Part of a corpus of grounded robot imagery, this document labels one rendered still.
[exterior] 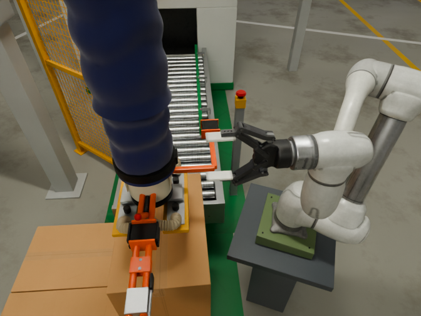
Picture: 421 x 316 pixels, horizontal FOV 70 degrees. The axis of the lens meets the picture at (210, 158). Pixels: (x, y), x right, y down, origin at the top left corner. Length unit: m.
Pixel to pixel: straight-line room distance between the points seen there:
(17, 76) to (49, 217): 1.19
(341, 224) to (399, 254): 1.41
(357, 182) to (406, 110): 0.33
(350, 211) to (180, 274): 0.74
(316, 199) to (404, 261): 1.94
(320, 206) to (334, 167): 0.14
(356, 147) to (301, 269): 0.88
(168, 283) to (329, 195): 0.72
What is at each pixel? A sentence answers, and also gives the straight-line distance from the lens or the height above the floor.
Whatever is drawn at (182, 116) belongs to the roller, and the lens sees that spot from 2.69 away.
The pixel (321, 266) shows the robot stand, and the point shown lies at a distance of 1.60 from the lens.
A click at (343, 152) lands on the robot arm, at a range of 0.80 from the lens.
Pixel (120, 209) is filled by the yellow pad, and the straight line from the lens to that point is 1.27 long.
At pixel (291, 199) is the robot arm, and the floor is 1.05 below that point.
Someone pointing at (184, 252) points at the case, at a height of 0.94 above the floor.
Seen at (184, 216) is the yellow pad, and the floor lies 1.13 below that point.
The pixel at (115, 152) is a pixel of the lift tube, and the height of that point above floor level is 1.44.
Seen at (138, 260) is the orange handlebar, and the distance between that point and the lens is 0.99.
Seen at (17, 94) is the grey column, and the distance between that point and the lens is 2.44.
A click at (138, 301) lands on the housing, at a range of 0.93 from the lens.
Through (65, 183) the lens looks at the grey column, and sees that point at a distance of 2.93.
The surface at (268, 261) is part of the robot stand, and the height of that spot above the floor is 0.75.
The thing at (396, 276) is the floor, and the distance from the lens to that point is 2.67.
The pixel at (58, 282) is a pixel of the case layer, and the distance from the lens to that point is 1.88.
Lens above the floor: 2.10
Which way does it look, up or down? 43 degrees down
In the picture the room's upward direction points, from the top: straight up
